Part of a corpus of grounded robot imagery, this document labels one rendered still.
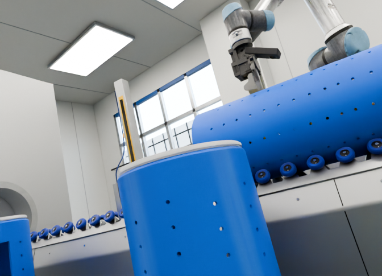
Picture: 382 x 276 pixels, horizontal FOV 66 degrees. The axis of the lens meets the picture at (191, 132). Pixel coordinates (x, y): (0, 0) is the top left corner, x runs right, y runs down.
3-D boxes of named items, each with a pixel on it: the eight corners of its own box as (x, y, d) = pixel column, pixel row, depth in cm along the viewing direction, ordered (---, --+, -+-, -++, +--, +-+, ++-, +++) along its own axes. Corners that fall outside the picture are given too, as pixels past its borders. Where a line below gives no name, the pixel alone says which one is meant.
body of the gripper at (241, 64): (241, 83, 107) (232, 54, 110) (264, 74, 103) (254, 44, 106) (235, 78, 100) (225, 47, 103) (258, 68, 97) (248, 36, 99)
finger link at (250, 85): (248, 102, 99) (242, 79, 102) (265, 96, 96) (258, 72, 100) (245, 99, 96) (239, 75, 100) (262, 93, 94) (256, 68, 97)
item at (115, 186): (135, 219, 123) (128, 182, 127) (142, 217, 121) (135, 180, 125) (119, 223, 114) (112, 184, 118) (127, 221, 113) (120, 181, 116)
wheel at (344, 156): (333, 153, 80) (332, 148, 79) (351, 147, 78) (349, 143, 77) (340, 165, 76) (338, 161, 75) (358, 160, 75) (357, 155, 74)
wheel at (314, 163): (306, 161, 83) (303, 156, 82) (322, 155, 81) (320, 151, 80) (310, 173, 79) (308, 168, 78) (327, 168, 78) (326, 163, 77)
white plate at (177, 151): (245, 130, 51) (247, 136, 51) (237, 152, 78) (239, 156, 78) (95, 168, 53) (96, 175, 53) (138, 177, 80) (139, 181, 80)
